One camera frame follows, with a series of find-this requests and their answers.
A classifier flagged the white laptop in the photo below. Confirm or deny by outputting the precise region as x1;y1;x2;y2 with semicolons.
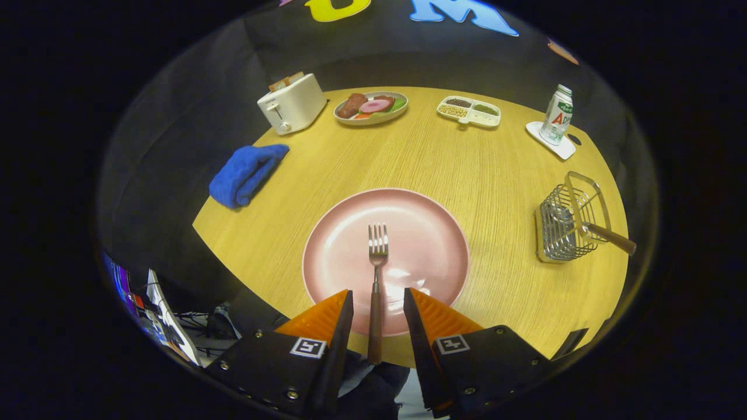
146;268;203;367

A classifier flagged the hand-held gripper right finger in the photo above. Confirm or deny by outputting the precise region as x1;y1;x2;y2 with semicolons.
403;287;550;419

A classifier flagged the grey food plate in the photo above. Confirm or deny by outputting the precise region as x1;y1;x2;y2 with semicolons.
333;91;409;127

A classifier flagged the white green drink bottle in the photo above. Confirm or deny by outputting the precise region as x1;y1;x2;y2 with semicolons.
539;84;574;146

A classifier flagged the metal wire basket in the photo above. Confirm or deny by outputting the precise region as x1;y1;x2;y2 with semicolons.
535;171;612;264

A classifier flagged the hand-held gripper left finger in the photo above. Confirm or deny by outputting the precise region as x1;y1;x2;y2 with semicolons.
205;289;355;419

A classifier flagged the white square coaster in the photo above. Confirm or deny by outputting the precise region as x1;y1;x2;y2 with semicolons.
526;121;577;160

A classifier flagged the person's dark clothing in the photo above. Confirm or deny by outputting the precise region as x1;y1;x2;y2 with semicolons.
337;349;412;420

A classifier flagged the tangle of black cables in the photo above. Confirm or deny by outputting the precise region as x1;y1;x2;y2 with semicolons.
174;303;241;358

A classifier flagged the white toaster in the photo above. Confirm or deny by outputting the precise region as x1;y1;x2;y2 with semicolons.
257;73;327;136

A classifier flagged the white divided snack dish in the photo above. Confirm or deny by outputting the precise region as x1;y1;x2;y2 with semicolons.
437;96;502;129

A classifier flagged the wooden handled utensil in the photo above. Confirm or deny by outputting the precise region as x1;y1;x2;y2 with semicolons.
547;204;637;256

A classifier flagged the pink round plate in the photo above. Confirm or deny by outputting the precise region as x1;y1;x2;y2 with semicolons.
302;188;470;338

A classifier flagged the wooden handled fork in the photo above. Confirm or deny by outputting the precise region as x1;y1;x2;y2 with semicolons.
367;223;389;366

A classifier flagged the blue folded towel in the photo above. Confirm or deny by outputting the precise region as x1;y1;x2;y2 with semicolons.
209;144;290;210

